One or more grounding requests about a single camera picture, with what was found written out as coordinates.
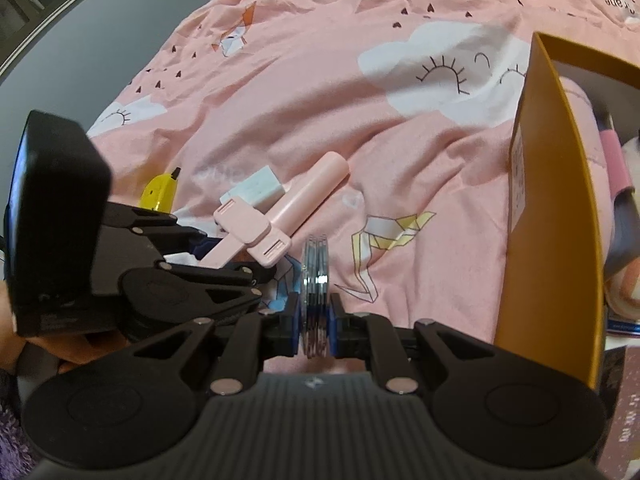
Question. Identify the stack of clear round discs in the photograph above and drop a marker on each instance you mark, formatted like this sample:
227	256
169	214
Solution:
315	285

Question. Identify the pale pink selfie stick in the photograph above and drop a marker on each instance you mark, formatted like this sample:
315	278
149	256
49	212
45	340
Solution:
300	195

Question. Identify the yellow tape measure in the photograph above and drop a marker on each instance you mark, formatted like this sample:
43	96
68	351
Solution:
160	192

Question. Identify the pink printed blanket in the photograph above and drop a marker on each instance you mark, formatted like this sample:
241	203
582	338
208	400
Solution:
300	85

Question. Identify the orange cardboard box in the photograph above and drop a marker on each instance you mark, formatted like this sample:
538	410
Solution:
550	210

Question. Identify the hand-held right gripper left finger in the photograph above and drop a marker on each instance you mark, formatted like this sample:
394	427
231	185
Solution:
295	320

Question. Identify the person's purple clothing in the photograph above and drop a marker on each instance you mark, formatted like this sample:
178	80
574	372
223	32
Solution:
12	410

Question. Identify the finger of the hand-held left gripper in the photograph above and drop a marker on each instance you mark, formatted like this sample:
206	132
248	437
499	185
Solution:
225	275
165	232

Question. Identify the white charger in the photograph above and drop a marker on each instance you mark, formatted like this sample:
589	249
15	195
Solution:
262	187

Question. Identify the bright pink case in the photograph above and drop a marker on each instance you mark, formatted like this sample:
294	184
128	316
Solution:
612	160

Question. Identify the person's left hand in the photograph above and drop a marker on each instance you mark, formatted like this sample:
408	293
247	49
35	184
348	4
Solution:
70	352

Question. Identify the blue and white figurine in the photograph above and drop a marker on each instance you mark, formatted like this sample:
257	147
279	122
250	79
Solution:
282	285

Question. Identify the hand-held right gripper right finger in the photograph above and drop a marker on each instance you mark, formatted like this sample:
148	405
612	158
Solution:
336	325

